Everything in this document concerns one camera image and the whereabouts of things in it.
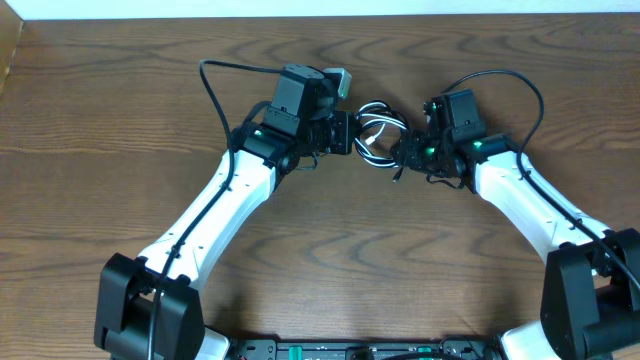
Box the white USB cable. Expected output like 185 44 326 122
354 101 409 169

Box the black USB cable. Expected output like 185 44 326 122
353 101 412 184

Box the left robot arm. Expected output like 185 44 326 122
93 64 357 359

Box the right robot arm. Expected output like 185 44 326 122
391 90 639 359

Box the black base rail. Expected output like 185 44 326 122
224 336 506 360

